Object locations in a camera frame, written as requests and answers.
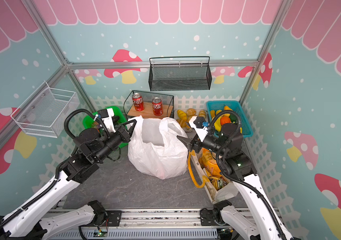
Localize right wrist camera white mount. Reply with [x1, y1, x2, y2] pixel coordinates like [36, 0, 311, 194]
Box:
[188, 116, 209, 142]

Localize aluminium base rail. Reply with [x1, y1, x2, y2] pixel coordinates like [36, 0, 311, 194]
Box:
[38, 206, 282, 240]

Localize black wire two-tier shelf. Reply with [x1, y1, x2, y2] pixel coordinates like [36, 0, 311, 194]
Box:
[123, 90, 175, 119]

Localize orange fruit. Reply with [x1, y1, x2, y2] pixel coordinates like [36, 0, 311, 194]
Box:
[220, 116, 231, 126]

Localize red cola can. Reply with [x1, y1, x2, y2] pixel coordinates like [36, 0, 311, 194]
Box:
[132, 93, 145, 112]
[152, 97, 163, 116]

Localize white wire wall basket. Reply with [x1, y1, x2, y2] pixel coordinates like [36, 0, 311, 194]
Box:
[10, 82, 80, 138]

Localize red cola can left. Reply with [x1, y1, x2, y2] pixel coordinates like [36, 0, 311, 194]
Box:
[132, 93, 145, 112]

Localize small striped croissant right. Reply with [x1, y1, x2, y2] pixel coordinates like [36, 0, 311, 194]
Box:
[198, 110, 206, 118]

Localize yellow striped bread roll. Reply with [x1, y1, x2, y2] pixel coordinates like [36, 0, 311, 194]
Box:
[177, 110, 188, 121]

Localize black mesh wall basket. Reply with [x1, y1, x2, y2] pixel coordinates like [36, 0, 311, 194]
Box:
[148, 56, 212, 92]

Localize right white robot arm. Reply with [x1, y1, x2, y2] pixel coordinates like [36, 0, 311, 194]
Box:
[178, 117, 294, 240]

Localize red cola can right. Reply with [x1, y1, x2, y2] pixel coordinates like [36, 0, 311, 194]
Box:
[152, 97, 163, 116]

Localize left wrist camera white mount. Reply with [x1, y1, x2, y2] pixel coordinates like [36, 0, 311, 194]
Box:
[97, 108, 115, 133]

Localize green plastic basket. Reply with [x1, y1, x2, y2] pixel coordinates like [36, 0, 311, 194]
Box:
[81, 105, 129, 149]

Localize large striped croissant left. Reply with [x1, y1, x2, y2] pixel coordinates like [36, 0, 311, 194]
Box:
[177, 119, 190, 130]

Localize yellow banana bunch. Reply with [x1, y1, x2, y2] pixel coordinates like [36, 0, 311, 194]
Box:
[214, 114, 240, 132]

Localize white plastic tray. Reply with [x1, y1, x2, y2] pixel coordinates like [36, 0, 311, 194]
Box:
[176, 112, 207, 132]

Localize canvas tote bag yellow handles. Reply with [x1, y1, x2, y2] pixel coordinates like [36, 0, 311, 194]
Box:
[187, 150, 238, 204]

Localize white plastic grocery bag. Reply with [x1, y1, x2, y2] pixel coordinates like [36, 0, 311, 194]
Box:
[128, 116, 188, 180]

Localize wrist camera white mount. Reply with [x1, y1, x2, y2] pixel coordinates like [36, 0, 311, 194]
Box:
[188, 116, 209, 142]
[97, 108, 115, 133]

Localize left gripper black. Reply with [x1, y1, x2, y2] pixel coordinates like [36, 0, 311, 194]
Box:
[93, 119, 137, 162]

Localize teal plastic basket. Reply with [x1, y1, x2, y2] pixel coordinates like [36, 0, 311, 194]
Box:
[206, 100, 253, 138]

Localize pale round bread roll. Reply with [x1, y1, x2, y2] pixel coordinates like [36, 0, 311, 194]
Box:
[186, 108, 196, 117]

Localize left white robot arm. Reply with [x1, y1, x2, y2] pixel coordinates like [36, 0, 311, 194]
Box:
[0, 120, 137, 240]

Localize yellow snack bag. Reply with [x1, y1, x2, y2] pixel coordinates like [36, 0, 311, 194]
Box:
[199, 149, 222, 178]

